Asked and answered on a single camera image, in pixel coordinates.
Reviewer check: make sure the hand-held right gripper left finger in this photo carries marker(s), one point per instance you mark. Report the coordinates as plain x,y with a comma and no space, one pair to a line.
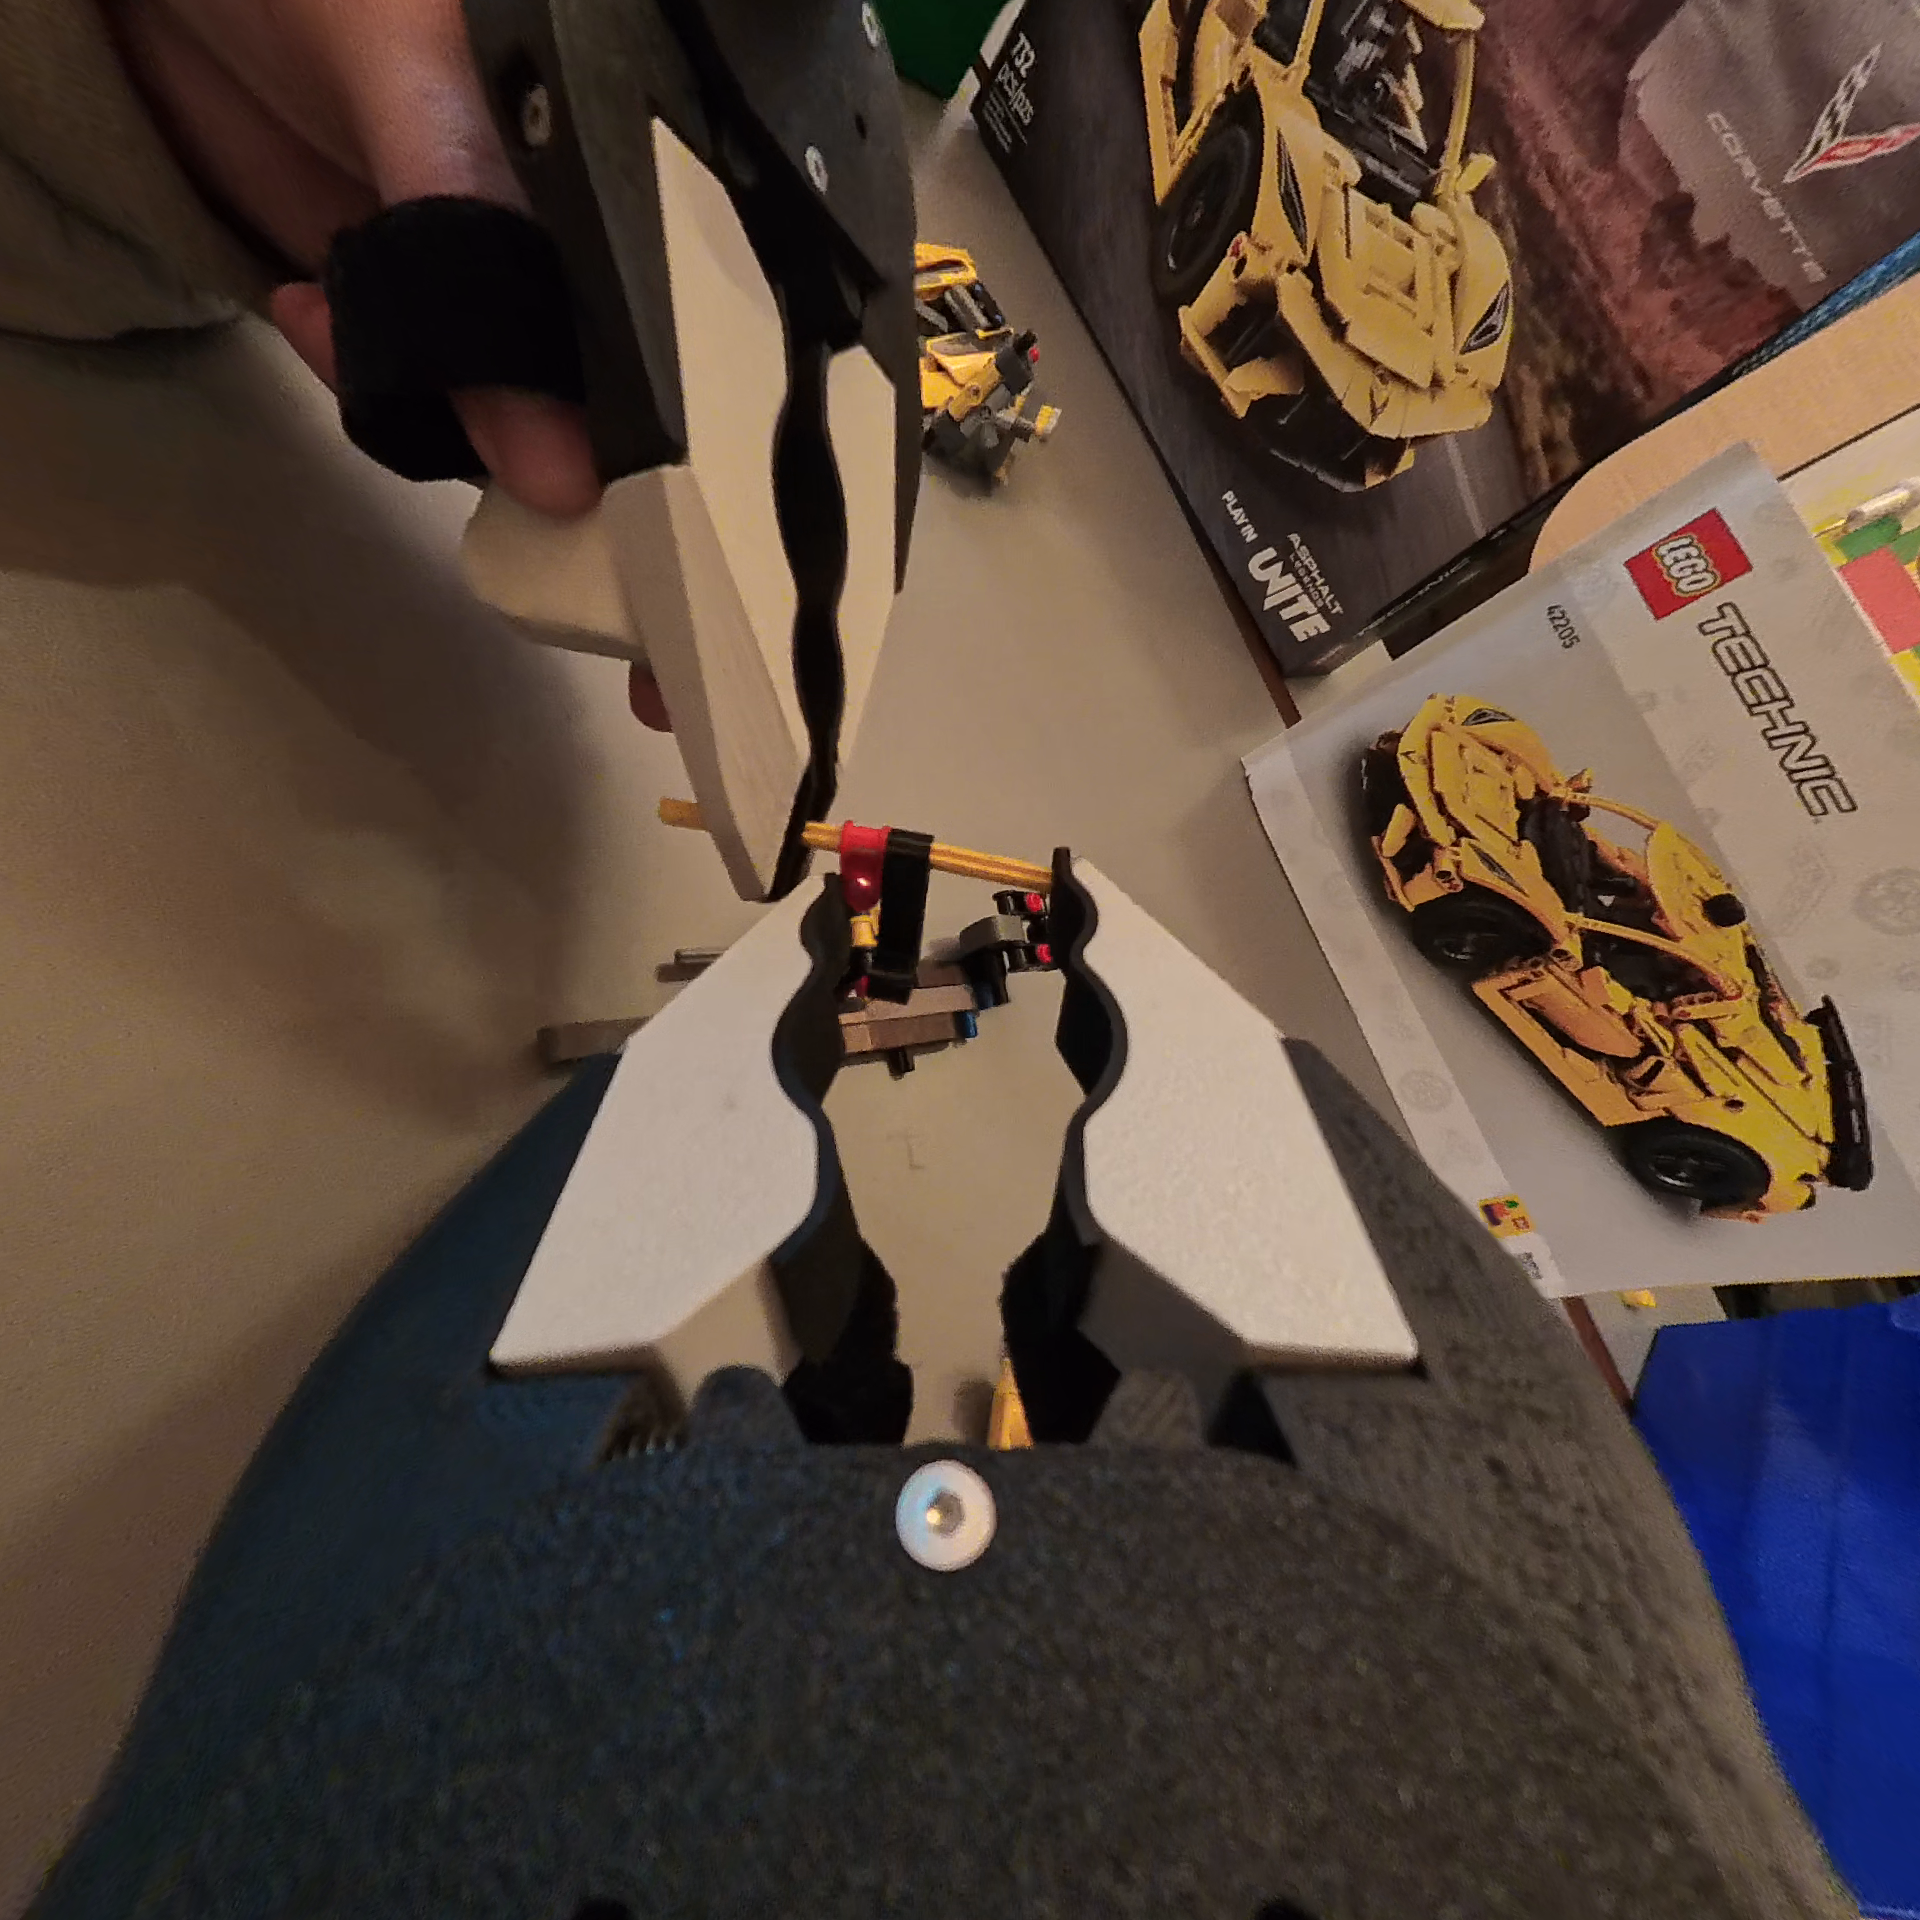
678,1201

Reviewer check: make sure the yellow axle with black beam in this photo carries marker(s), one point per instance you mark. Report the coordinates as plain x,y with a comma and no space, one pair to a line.
975,859

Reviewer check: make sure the yellow brick panel assembly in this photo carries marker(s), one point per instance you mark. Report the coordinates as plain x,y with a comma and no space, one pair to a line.
962,324

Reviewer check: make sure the white car instruction booklet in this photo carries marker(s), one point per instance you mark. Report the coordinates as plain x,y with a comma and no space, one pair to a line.
1349,932

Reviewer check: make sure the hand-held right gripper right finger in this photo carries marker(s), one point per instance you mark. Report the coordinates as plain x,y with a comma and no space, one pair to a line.
1245,1201

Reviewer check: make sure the blue plastic storage box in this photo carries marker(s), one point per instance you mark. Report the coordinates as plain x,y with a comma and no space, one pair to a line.
1800,1574

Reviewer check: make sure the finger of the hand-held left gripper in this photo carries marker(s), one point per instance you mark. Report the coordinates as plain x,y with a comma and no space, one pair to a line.
872,496
722,602

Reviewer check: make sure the green plastic storage box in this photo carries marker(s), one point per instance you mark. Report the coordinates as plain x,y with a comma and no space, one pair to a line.
941,38

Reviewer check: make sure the white sheet with colourful print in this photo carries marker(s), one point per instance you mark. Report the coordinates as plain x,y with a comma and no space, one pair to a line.
1878,602

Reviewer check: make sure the person's left forearm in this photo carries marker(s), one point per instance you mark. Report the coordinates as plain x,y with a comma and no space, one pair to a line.
89,182

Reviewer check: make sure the dark toy car set box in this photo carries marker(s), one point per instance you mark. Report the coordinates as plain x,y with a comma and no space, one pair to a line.
1648,226

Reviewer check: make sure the grey yellow brick chunk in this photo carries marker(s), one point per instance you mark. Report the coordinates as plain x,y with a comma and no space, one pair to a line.
1000,437

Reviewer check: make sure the person's left hand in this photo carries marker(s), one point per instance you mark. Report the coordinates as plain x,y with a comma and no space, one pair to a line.
303,102

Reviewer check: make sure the black grey brick chassis assembly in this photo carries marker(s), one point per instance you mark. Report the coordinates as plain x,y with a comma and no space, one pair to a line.
902,1030

